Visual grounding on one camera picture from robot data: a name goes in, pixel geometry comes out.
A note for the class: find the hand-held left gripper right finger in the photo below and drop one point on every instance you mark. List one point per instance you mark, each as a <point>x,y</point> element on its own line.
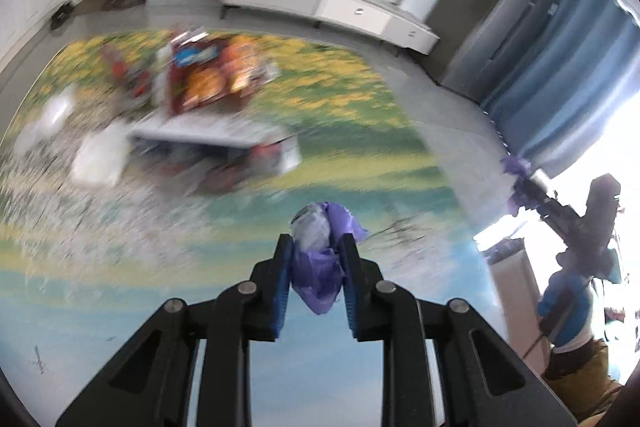
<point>348,292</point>

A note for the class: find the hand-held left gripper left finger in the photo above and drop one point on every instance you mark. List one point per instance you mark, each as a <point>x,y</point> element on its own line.
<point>282,287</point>

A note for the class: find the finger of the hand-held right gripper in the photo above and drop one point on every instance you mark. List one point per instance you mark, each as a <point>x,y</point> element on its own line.
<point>545,199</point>

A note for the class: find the purple plastic bag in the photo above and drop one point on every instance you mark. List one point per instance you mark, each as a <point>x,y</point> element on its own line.
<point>515,166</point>
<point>320,272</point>

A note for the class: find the person's right hand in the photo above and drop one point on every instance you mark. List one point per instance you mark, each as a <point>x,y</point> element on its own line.
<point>567,312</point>

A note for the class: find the blue curtain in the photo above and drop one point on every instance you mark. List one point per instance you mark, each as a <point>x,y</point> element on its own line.
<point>565,57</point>

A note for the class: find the flower printed table cover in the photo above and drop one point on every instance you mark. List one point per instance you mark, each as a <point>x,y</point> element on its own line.
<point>125,307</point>

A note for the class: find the tall grey cabinet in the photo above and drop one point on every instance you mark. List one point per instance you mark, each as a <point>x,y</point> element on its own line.
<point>480,7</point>

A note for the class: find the white plastic bag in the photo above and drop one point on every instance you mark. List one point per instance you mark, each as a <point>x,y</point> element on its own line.
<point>50,117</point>
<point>100,154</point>

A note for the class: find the pile of snack packets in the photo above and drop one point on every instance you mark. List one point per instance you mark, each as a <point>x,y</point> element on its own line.
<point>200,77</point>

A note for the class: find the black slippers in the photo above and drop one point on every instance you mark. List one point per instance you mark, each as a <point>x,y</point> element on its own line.
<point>62,16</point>

